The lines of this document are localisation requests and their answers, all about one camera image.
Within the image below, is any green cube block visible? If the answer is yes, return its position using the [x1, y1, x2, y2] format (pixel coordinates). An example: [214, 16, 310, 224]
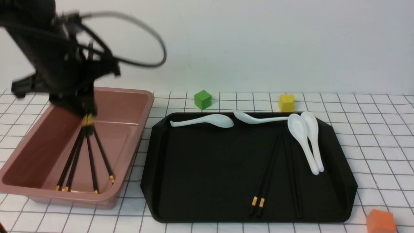
[194, 90, 212, 110]

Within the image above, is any white grid tablecloth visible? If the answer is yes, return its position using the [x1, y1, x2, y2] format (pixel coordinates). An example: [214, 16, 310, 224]
[0, 91, 413, 233]

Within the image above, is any black chopstick on tray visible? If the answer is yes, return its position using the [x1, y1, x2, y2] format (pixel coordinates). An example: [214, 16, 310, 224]
[249, 132, 281, 218]

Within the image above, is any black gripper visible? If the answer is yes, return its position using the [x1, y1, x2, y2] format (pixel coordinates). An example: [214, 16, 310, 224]
[49, 49, 120, 117]

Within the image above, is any pink plastic bin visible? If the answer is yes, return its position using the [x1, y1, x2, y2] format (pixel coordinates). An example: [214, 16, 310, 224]
[0, 87, 154, 209]

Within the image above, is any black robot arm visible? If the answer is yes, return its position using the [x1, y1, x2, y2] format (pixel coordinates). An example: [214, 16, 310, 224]
[1, 0, 120, 117]

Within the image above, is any orange cube block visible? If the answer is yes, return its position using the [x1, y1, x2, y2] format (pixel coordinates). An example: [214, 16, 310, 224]
[366, 209, 397, 233]

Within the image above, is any white ceramic soup spoon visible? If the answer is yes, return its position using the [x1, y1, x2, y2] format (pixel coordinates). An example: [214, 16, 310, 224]
[300, 112, 325, 172]
[288, 113, 320, 175]
[170, 114, 234, 128]
[233, 110, 288, 125]

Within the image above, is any black looped cable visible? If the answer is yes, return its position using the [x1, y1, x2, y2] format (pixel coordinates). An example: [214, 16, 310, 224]
[55, 11, 167, 68]

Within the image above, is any black plastic tray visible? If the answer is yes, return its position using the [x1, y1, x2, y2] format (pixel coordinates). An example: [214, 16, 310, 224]
[141, 112, 358, 223]

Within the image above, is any yellow cube block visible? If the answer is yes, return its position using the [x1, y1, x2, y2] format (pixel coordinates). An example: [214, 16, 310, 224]
[278, 94, 295, 113]

